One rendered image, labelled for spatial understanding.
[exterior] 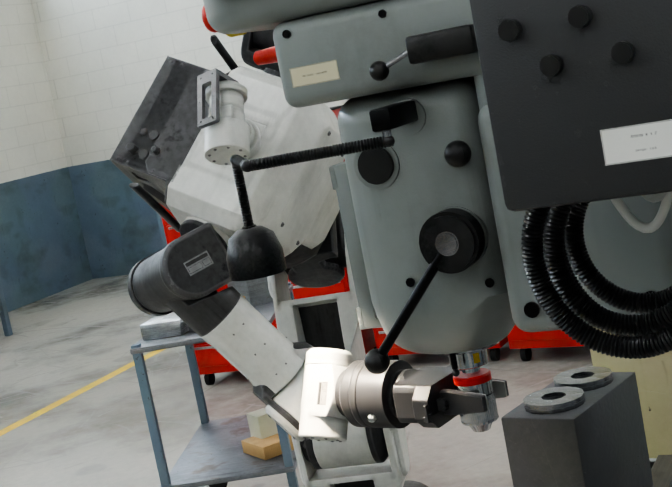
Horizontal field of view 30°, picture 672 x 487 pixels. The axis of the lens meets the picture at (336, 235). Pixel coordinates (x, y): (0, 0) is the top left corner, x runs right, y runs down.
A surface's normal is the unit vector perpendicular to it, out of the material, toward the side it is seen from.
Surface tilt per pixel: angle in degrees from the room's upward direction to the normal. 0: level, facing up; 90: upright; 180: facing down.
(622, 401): 90
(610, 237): 90
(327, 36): 90
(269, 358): 87
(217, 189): 58
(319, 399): 64
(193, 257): 75
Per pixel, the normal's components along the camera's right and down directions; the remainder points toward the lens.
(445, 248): -0.41, 0.20
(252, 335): 0.29, 0.02
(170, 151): -0.28, -0.36
